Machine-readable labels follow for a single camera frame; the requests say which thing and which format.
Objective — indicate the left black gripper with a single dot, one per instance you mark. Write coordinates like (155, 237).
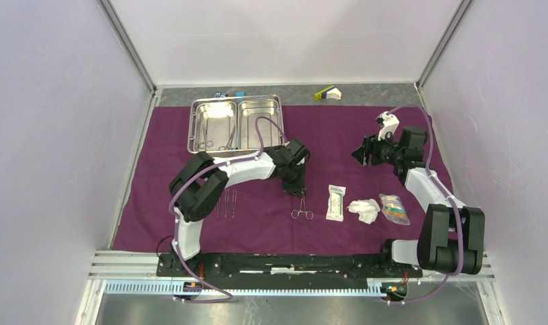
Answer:
(299, 187)

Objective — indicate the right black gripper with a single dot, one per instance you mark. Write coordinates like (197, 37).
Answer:
(370, 145)

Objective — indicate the white suture packet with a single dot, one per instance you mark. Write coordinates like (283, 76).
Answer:
(335, 203)

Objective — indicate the white gauze wad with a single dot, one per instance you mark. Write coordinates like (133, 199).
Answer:
(367, 210)

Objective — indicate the purple cloth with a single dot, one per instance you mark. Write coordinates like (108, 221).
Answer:
(263, 222)

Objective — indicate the clear bag of supplies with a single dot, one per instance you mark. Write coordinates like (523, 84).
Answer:
(393, 209)

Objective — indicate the steel forceps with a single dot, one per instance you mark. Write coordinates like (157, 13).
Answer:
(218, 207)
(226, 204)

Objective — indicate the steel surgical tray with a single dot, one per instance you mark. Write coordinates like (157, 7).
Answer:
(252, 116)

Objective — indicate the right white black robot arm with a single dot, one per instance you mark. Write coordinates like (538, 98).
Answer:
(451, 240)

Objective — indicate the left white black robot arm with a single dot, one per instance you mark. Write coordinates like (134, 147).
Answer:
(196, 190)

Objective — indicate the steel surgical instruments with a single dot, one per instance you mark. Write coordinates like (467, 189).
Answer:
(216, 138)

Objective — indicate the green white toy block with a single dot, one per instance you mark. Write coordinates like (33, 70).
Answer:
(330, 92)

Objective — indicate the black blue toy car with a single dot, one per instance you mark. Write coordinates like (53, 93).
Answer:
(220, 95)

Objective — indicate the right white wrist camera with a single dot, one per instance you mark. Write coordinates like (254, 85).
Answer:
(388, 123)

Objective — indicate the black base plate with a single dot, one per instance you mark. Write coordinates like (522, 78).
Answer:
(228, 265)

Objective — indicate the blue toothed cable rail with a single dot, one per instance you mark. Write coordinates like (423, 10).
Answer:
(179, 288)

